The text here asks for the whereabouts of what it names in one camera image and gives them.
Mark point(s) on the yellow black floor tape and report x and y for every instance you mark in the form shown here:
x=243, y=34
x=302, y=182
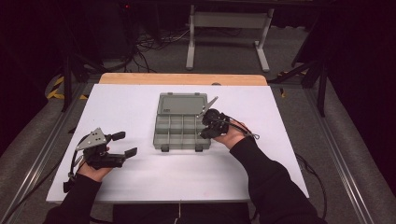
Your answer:
x=56, y=90

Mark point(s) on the wooden table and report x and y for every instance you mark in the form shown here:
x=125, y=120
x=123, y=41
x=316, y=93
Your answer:
x=174, y=79

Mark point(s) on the grey transparent compartment box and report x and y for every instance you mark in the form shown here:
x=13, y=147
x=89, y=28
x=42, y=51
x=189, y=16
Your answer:
x=182, y=124

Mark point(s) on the person's torso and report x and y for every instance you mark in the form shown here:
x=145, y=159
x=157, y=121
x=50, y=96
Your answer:
x=180, y=214

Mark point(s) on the black tripod stand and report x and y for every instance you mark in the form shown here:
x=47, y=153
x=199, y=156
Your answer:
x=311, y=77
x=73, y=77

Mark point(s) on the person's left hand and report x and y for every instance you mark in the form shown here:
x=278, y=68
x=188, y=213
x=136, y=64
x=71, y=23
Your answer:
x=95, y=174

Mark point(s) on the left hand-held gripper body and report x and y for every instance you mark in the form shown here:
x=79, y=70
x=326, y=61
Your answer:
x=93, y=141

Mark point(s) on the grey metal stand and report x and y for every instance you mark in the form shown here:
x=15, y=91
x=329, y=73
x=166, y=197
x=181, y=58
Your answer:
x=230, y=20

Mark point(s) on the white table board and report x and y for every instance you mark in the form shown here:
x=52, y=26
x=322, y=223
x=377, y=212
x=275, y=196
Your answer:
x=124, y=109

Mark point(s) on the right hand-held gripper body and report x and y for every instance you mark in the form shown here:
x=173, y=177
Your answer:
x=216, y=121

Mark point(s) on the aluminium floor rail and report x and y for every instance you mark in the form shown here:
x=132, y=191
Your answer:
x=37, y=155
x=339, y=155

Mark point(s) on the person's right hand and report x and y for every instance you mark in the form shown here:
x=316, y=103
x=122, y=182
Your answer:
x=233, y=137

